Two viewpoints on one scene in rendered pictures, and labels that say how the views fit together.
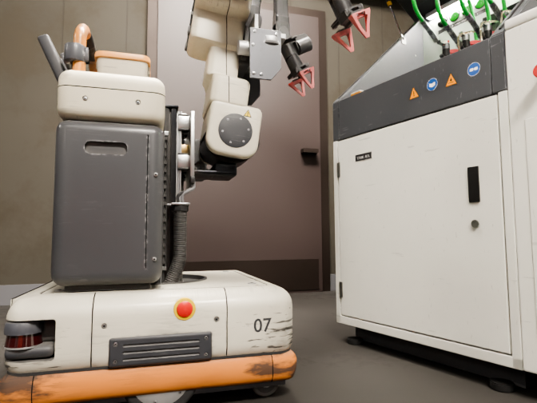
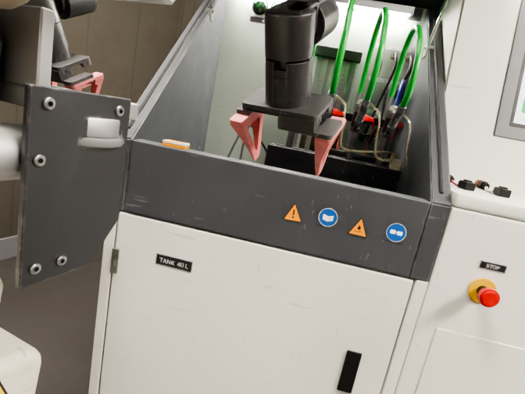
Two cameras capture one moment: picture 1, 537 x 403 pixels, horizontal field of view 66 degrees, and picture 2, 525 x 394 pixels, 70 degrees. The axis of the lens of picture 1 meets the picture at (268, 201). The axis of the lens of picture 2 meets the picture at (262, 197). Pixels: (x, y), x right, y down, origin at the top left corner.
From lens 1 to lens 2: 1.12 m
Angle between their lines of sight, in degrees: 55
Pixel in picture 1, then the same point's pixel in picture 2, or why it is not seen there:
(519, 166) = (410, 374)
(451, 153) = (330, 324)
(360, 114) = (180, 191)
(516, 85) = (441, 284)
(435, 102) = (326, 246)
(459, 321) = not seen: outside the picture
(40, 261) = not seen: outside the picture
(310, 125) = not seen: outside the picture
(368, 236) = (163, 377)
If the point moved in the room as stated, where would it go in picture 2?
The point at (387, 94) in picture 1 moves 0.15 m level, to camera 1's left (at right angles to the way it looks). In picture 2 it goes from (244, 188) to (187, 191)
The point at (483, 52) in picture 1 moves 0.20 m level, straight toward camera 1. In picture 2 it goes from (416, 217) to (513, 260)
